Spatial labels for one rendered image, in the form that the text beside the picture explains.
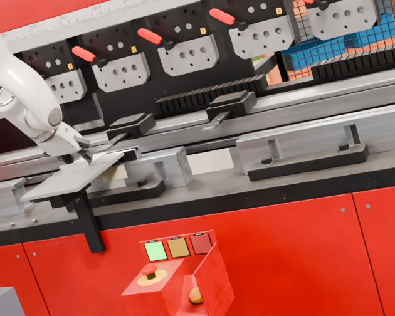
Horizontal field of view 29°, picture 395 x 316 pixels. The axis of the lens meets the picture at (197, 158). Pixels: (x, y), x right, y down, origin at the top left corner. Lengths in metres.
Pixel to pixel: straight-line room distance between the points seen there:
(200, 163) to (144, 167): 2.76
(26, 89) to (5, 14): 0.38
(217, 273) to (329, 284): 0.31
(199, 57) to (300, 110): 0.40
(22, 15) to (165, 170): 0.57
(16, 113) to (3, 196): 0.53
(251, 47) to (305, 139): 0.27
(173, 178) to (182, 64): 0.33
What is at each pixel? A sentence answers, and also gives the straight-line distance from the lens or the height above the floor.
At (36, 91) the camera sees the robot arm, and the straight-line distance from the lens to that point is 1.87.
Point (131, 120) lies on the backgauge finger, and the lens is 2.36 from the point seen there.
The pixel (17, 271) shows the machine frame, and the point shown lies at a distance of 2.34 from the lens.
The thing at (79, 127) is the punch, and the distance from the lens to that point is 2.21.
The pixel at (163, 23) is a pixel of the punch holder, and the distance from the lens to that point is 1.97.
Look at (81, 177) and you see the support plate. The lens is 2.03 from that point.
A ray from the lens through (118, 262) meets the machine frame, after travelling 2.15.
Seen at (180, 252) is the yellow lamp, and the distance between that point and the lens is 1.87.
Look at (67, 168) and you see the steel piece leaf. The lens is 2.13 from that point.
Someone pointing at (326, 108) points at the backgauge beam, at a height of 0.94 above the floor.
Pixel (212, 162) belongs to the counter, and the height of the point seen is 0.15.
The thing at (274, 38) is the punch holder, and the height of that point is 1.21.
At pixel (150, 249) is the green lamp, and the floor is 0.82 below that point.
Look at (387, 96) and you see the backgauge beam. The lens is 2.15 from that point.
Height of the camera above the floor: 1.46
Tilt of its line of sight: 15 degrees down
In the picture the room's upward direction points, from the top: 18 degrees counter-clockwise
